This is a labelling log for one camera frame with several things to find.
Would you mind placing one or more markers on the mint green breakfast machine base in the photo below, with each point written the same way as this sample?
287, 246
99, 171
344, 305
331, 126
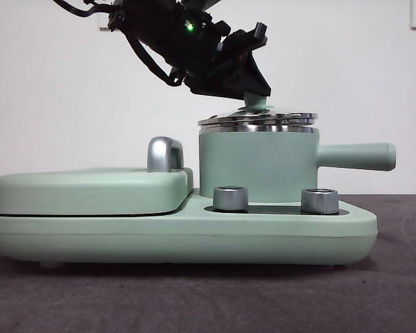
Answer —
229, 239

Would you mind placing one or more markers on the glass pot lid green knob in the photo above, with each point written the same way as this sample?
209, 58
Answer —
256, 118

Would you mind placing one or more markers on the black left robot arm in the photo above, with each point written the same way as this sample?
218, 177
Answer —
163, 31

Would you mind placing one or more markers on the mint green hinged griddle lid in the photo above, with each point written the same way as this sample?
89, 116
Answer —
83, 190

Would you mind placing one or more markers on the black control panel strip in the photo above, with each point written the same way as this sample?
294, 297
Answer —
274, 209

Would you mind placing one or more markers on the silver control knob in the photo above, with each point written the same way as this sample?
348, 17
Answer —
230, 201
319, 203

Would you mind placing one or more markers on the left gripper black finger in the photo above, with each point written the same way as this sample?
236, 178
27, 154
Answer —
218, 85
254, 80

